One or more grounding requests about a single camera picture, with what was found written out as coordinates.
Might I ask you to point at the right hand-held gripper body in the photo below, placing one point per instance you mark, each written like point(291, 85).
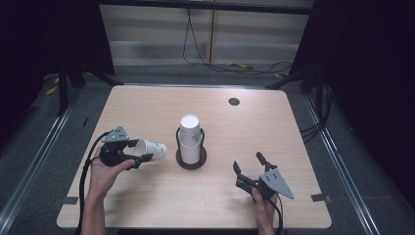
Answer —
point(275, 182)

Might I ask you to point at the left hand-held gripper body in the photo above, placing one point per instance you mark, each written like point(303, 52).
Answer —
point(114, 135)

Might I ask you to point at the white printed paper cup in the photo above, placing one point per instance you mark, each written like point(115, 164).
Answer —
point(153, 150)

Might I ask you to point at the dark round cup holder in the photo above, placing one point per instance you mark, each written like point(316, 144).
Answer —
point(192, 166)

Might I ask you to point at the stack of white paper cups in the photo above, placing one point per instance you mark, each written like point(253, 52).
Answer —
point(190, 150)

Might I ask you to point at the person's right hand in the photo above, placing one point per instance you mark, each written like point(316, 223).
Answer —
point(266, 210)

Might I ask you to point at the person's left hand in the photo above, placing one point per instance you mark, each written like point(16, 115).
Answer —
point(102, 179)

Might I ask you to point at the grey tape piece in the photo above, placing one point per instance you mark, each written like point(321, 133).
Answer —
point(69, 200)
point(320, 197)

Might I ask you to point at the dark round table grommet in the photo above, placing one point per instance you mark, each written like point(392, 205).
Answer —
point(234, 101)

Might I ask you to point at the black metal stand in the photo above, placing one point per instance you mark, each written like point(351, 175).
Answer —
point(63, 91)
point(287, 80)

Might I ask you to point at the yellow strip on floor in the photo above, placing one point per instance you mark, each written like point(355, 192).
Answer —
point(51, 90)
point(240, 65)
point(279, 75)

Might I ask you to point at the black curtain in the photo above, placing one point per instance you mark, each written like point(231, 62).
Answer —
point(39, 39)
point(372, 65)

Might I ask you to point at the dark overhead beam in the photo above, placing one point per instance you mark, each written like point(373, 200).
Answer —
point(208, 6)

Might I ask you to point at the metal floor rail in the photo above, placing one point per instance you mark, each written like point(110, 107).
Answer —
point(339, 160)
point(36, 156)

